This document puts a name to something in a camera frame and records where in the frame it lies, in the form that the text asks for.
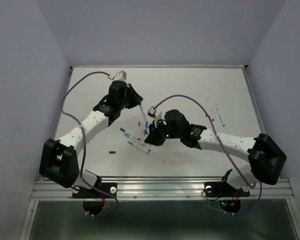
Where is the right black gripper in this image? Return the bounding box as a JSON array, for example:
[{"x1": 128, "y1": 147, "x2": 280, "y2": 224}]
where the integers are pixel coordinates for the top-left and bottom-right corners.
[{"x1": 143, "y1": 119, "x2": 182, "y2": 148}]

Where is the purple cap marker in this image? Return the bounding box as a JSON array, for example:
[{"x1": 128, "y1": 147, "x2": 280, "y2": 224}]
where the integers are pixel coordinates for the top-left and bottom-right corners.
[{"x1": 139, "y1": 103, "x2": 149, "y2": 124}]

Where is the dark red cap marker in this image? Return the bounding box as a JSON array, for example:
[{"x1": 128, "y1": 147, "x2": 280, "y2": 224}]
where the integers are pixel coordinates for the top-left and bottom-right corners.
[{"x1": 209, "y1": 102, "x2": 217, "y2": 118}]

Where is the grey cap marker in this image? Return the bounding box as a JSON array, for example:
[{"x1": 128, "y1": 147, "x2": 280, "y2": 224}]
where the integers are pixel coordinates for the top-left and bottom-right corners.
[{"x1": 215, "y1": 103, "x2": 226, "y2": 127}]

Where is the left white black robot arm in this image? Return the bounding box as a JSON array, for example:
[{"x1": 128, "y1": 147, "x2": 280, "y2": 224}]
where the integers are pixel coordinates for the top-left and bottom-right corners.
[{"x1": 39, "y1": 80, "x2": 143, "y2": 197}]

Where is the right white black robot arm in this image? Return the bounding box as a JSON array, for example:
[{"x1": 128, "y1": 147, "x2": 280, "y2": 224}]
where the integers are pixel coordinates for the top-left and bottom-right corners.
[{"x1": 145, "y1": 108, "x2": 287, "y2": 195}]

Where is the pink cap marker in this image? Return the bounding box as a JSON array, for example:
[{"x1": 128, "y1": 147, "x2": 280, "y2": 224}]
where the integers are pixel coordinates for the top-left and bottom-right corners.
[{"x1": 137, "y1": 121, "x2": 145, "y2": 142}]

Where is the dark green cap marker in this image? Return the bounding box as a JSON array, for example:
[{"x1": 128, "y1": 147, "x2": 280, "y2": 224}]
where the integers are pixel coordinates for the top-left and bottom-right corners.
[{"x1": 120, "y1": 128, "x2": 141, "y2": 140}]

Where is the light blue cap marker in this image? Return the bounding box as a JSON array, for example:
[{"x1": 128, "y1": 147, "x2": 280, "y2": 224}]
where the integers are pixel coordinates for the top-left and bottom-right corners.
[{"x1": 124, "y1": 132, "x2": 145, "y2": 146}]

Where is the teal green cap marker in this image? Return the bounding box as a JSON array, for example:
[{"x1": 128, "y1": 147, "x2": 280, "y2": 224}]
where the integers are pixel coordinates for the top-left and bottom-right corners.
[{"x1": 128, "y1": 140, "x2": 150, "y2": 155}]

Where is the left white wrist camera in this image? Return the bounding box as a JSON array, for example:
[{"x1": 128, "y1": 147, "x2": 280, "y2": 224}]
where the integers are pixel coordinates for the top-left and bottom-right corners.
[{"x1": 108, "y1": 70, "x2": 127, "y2": 82}]

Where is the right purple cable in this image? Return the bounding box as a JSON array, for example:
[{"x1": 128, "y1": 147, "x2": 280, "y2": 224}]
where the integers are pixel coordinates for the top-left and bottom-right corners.
[{"x1": 154, "y1": 94, "x2": 263, "y2": 217}]

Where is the purple cable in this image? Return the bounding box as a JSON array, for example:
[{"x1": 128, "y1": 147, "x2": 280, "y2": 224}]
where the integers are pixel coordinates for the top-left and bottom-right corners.
[
  {"x1": 61, "y1": 71, "x2": 120, "y2": 218},
  {"x1": 154, "y1": 94, "x2": 263, "y2": 217}
]

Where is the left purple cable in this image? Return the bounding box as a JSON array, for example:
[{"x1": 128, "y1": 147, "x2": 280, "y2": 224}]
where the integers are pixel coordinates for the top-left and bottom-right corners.
[{"x1": 61, "y1": 71, "x2": 120, "y2": 218}]

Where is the aluminium front rail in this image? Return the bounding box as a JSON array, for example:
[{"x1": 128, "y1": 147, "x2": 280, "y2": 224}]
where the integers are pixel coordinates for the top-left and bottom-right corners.
[{"x1": 29, "y1": 177, "x2": 296, "y2": 201}]

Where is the aluminium rail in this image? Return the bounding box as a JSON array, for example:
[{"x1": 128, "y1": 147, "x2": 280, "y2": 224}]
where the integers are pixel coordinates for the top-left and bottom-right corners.
[
  {"x1": 241, "y1": 64, "x2": 282, "y2": 178},
  {"x1": 29, "y1": 177, "x2": 296, "y2": 201}
]

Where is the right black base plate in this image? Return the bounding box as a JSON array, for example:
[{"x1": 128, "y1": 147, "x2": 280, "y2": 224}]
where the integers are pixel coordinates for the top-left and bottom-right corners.
[{"x1": 202, "y1": 181, "x2": 250, "y2": 214}]

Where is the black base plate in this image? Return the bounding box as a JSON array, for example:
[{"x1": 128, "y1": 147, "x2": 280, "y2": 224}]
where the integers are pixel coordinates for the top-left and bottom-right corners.
[
  {"x1": 71, "y1": 182, "x2": 119, "y2": 218},
  {"x1": 202, "y1": 181, "x2": 250, "y2": 214}
]

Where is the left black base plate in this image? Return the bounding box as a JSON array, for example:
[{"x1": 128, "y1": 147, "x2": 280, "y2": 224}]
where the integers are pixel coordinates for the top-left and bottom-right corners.
[{"x1": 71, "y1": 182, "x2": 119, "y2": 218}]

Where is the aluminium right side rail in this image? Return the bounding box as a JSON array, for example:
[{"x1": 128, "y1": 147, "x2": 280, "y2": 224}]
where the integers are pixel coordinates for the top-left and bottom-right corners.
[{"x1": 241, "y1": 64, "x2": 282, "y2": 178}]

